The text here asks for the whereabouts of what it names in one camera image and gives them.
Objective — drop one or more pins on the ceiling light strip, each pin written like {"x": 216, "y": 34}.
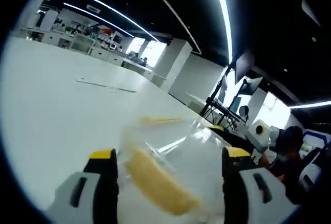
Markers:
{"x": 310, "y": 104}
{"x": 108, "y": 8}
{"x": 98, "y": 18}

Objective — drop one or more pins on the clear storage box yellow latches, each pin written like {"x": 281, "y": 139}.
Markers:
{"x": 160, "y": 182}

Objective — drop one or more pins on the open silver laptop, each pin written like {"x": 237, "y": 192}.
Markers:
{"x": 223, "y": 90}

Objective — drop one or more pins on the long curved ceiling light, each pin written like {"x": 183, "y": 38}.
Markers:
{"x": 223, "y": 14}

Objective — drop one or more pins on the row of white cabinets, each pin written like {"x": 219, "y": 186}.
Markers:
{"x": 103, "y": 53}

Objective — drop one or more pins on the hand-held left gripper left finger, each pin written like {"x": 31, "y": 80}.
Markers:
{"x": 85, "y": 195}

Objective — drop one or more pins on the small green plant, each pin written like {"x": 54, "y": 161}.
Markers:
{"x": 68, "y": 29}

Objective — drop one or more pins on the white flat table strip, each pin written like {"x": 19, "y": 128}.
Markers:
{"x": 103, "y": 84}

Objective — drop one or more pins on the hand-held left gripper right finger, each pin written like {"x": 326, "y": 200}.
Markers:
{"x": 253, "y": 195}

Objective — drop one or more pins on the person's head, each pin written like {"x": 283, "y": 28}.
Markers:
{"x": 293, "y": 134}

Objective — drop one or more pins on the black tripod stand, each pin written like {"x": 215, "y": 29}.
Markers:
{"x": 210, "y": 103}

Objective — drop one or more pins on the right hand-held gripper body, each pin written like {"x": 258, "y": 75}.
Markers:
{"x": 262, "y": 138}

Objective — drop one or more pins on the large dark monitor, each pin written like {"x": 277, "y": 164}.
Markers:
{"x": 243, "y": 66}

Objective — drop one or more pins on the small dark monitor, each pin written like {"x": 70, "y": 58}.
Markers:
{"x": 254, "y": 84}

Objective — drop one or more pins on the tall white appliance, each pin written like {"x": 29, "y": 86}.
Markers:
{"x": 49, "y": 20}

